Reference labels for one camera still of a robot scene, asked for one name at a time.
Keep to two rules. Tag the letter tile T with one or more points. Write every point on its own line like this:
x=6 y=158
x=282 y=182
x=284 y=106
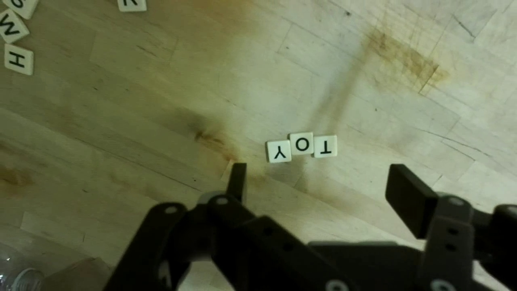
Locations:
x=326 y=146

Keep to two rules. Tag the letter tile O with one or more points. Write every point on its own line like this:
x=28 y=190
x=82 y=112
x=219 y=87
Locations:
x=301 y=143

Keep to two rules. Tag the letter tile top left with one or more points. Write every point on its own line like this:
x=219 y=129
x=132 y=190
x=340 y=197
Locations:
x=23 y=9

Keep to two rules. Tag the letter tile top edge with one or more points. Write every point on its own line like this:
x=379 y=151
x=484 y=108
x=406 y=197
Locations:
x=132 y=6

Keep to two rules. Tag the letter tile H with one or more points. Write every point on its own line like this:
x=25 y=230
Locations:
x=19 y=59

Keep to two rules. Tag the letter tile Y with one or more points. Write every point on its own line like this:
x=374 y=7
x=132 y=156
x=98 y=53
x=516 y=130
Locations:
x=279 y=151

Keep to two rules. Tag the crumpled clear plastic bottle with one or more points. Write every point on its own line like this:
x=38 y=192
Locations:
x=49 y=268

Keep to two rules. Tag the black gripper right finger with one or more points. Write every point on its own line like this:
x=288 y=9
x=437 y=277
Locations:
x=456 y=235

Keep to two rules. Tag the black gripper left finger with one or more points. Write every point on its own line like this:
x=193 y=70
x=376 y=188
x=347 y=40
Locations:
x=253 y=253

